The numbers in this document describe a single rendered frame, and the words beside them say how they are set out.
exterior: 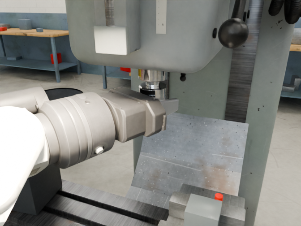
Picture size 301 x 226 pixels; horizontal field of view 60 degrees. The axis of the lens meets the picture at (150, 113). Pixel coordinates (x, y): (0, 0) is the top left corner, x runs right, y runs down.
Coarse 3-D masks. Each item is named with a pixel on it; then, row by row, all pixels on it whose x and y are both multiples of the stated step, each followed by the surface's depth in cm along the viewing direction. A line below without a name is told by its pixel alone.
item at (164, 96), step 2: (166, 92) 42; (162, 94) 42; (164, 94) 42; (166, 94) 43; (152, 96) 41; (154, 96) 41; (156, 96) 41; (158, 96) 41; (160, 96) 41; (162, 96) 42; (164, 96) 42; (166, 96) 43; (156, 98) 41; (158, 98) 41; (160, 98) 42; (162, 98) 42; (164, 98) 42; (166, 98) 43
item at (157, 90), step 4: (140, 84) 43; (144, 84) 43; (160, 84) 43; (164, 84) 43; (140, 88) 42; (144, 88) 41; (148, 88) 41; (152, 88) 41; (156, 88) 41; (160, 88) 41; (164, 88) 42; (140, 92) 42; (144, 92) 41; (148, 92) 41; (152, 92) 41; (156, 92) 41; (160, 92) 41; (164, 92) 42
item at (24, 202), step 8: (48, 168) 67; (56, 168) 71; (32, 176) 61; (40, 176) 64; (48, 176) 68; (56, 176) 72; (32, 184) 62; (40, 184) 65; (48, 184) 68; (56, 184) 72; (24, 192) 62; (32, 192) 62; (40, 192) 65; (48, 192) 68; (16, 200) 64; (24, 200) 63; (32, 200) 63; (40, 200) 65; (48, 200) 69; (16, 208) 65; (24, 208) 65; (32, 208) 64; (40, 208) 66
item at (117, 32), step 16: (96, 0) 28; (112, 0) 27; (128, 0) 27; (96, 16) 28; (112, 16) 27; (128, 16) 27; (96, 32) 29; (112, 32) 28; (128, 32) 28; (96, 48) 29; (112, 48) 29; (128, 48) 28
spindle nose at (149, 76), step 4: (144, 72) 40; (148, 72) 40; (152, 72) 40; (156, 72) 40; (160, 72) 40; (164, 72) 40; (144, 76) 40; (148, 76) 40; (152, 76) 40; (156, 76) 40; (160, 76) 40; (164, 76) 41; (144, 80) 40; (148, 80) 40; (152, 80) 40; (156, 80) 40; (160, 80) 40; (164, 80) 41
